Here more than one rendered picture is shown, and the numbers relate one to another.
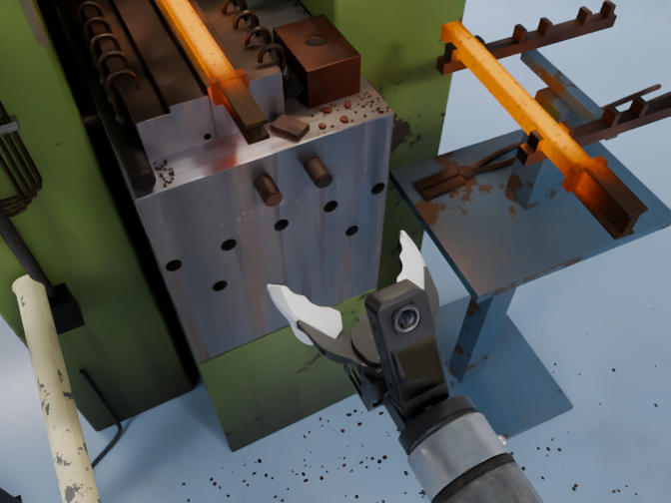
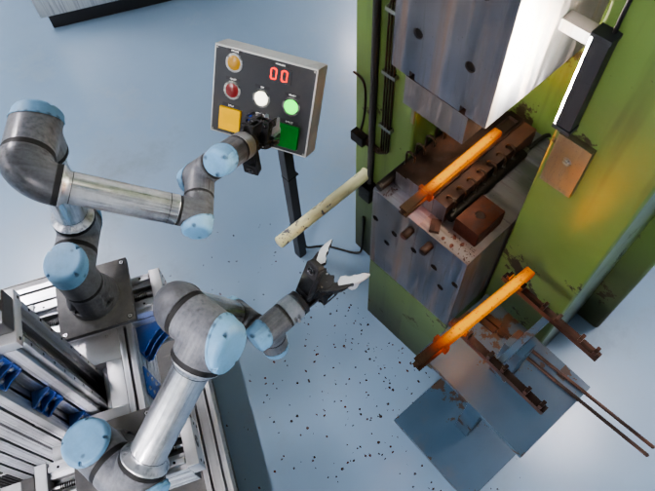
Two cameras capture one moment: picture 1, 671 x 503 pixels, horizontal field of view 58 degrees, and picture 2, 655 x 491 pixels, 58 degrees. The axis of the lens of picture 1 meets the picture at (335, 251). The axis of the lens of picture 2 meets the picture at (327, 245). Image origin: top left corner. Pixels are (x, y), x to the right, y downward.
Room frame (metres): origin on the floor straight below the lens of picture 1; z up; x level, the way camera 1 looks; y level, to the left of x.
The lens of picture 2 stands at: (0.14, -0.77, 2.42)
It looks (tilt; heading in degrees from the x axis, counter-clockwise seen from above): 59 degrees down; 78
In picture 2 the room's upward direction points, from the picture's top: 4 degrees counter-clockwise
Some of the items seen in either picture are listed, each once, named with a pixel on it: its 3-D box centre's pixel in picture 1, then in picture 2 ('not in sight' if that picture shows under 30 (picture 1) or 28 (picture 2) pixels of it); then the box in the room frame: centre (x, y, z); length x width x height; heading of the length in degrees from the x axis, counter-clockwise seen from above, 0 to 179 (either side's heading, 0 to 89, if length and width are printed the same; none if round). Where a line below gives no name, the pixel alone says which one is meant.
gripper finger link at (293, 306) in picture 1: (304, 323); (324, 256); (0.30, 0.03, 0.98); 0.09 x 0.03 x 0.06; 63
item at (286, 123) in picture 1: (290, 127); (435, 226); (0.65, 0.06, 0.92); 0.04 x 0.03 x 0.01; 59
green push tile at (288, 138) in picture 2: not in sight; (288, 135); (0.31, 0.46, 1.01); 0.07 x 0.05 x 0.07; 142
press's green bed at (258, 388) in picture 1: (251, 286); (448, 274); (0.86, 0.21, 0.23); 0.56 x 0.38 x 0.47; 27
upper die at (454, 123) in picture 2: not in sight; (488, 66); (0.82, 0.26, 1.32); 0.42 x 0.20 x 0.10; 27
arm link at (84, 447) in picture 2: not in sight; (95, 447); (-0.36, -0.31, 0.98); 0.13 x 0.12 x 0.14; 126
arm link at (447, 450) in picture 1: (458, 451); (292, 309); (0.18, -0.10, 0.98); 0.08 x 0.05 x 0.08; 117
